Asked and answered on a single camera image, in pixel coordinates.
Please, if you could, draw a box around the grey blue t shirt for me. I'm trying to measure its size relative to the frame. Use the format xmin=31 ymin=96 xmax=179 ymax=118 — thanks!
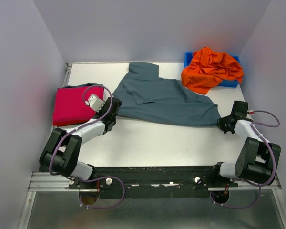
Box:
xmin=113 ymin=62 xmax=221 ymax=127

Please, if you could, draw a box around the orange t shirt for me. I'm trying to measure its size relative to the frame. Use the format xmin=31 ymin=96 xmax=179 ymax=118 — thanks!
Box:
xmin=181 ymin=47 xmax=245 ymax=94

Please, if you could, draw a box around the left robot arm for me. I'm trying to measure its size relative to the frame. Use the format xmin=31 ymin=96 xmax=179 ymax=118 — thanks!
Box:
xmin=39 ymin=97 xmax=122 ymax=188

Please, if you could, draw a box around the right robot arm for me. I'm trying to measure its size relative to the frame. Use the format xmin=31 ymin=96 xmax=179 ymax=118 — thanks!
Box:
xmin=210 ymin=101 xmax=281 ymax=187

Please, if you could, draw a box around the blue plastic bin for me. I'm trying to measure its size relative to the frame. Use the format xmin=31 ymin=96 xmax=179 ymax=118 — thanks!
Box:
xmin=183 ymin=52 xmax=240 ymax=88

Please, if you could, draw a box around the folded pink t shirt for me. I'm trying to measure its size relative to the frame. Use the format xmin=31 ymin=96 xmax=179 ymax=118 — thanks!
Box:
xmin=52 ymin=83 xmax=104 ymax=126

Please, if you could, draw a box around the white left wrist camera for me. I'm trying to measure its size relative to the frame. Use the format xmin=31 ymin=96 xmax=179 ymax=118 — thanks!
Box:
xmin=85 ymin=94 xmax=105 ymax=112

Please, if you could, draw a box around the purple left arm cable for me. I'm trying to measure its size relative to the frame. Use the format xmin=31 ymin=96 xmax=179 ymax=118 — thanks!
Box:
xmin=49 ymin=85 xmax=114 ymax=176

